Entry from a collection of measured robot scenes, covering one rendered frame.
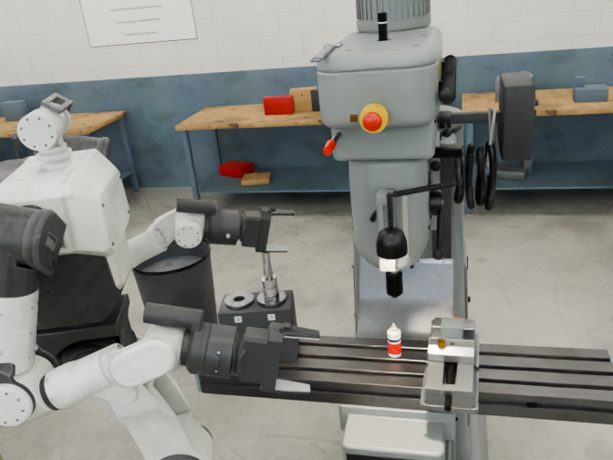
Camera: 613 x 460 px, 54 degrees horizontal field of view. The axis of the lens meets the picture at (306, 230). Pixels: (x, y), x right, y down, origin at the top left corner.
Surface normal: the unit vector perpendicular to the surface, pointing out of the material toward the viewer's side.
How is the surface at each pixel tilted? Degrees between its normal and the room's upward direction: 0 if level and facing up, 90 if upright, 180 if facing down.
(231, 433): 0
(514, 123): 90
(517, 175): 90
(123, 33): 90
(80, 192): 62
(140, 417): 115
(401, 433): 0
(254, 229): 96
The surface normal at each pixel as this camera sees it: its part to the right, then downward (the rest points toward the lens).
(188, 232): 0.18, 0.48
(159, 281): -0.11, 0.47
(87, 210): 0.76, 0.11
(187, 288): 0.53, 0.36
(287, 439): -0.10, -0.91
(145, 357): 0.01, 0.29
